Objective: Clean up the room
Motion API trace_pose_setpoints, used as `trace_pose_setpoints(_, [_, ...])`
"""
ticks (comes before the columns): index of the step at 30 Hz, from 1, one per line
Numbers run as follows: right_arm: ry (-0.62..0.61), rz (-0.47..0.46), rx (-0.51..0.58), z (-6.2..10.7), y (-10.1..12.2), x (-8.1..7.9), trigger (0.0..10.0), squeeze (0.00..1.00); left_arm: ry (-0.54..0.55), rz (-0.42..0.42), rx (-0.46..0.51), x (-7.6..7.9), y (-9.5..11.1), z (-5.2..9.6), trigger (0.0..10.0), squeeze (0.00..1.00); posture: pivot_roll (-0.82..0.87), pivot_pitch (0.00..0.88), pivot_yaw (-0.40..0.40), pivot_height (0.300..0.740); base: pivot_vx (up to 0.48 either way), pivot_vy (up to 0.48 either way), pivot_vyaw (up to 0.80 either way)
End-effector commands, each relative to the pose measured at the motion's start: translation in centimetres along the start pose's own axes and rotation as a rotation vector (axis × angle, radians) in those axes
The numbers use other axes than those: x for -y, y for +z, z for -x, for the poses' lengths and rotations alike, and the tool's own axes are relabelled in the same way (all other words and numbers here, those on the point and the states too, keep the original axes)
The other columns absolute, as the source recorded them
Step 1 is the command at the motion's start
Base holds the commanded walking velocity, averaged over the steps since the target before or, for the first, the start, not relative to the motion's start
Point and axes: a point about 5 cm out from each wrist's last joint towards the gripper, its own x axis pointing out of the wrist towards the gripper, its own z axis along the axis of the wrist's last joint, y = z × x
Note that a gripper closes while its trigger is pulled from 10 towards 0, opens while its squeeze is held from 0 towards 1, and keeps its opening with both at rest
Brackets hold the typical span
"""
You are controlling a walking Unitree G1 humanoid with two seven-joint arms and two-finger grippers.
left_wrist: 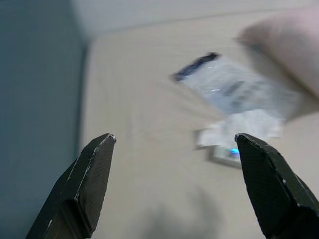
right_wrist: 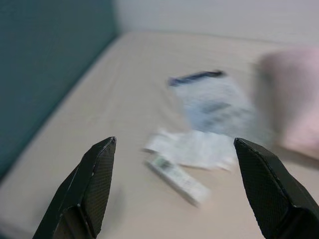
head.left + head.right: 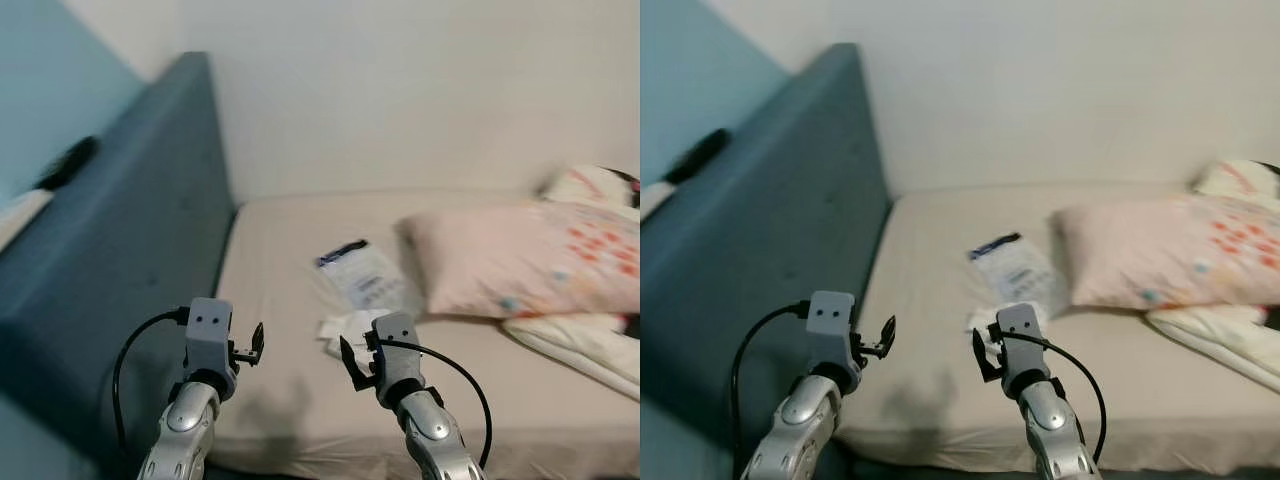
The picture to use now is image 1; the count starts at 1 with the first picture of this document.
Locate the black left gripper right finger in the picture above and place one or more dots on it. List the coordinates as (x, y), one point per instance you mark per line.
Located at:
(274, 194)

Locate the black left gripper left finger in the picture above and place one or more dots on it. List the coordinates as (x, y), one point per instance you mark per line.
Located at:
(74, 189)

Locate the white green printed tube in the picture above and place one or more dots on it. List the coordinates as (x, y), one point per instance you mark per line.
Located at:
(221, 156)

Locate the white printed plastic bag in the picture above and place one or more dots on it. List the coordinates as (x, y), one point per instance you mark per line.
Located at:
(236, 87)

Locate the beige bed mattress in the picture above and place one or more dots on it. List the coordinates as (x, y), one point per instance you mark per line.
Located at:
(149, 99)

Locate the teal upholstered headboard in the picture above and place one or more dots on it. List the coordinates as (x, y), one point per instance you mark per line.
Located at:
(37, 74)

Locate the pink patterned pillow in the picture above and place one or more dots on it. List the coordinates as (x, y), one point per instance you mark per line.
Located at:
(286, 49)

